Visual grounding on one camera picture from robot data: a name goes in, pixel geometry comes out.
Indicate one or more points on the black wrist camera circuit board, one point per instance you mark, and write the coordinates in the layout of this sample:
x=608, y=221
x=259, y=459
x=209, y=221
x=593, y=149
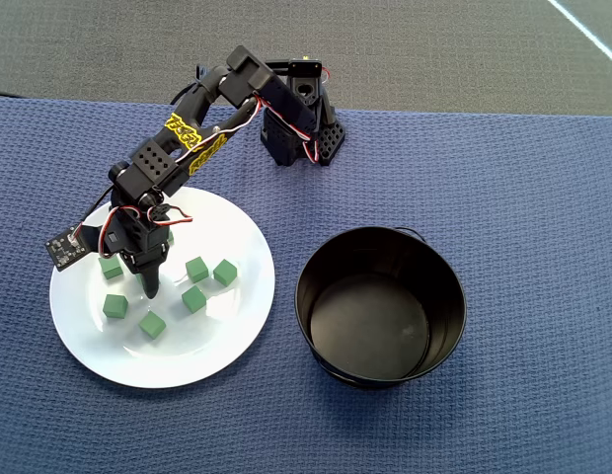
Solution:
x=64, y=249

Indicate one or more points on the blue woven cloth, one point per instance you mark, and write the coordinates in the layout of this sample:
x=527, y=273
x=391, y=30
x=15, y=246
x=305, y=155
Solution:
x=533, y=247

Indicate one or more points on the green cube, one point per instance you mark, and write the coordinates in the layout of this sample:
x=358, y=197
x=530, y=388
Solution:
x=196, y=269
x=110, y=269
x=138, y=279
x=225, y=272
x=115, y=306
x=152, y=325
x=193, y=298
x=171, y=238

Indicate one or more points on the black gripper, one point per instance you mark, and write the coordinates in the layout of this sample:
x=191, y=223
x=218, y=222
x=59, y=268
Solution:
x=147, y=266

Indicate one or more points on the black metal bucket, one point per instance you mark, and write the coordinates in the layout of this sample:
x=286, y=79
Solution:
x=370, y=326

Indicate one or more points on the white round plate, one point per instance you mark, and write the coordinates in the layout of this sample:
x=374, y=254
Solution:
x=212, y=345

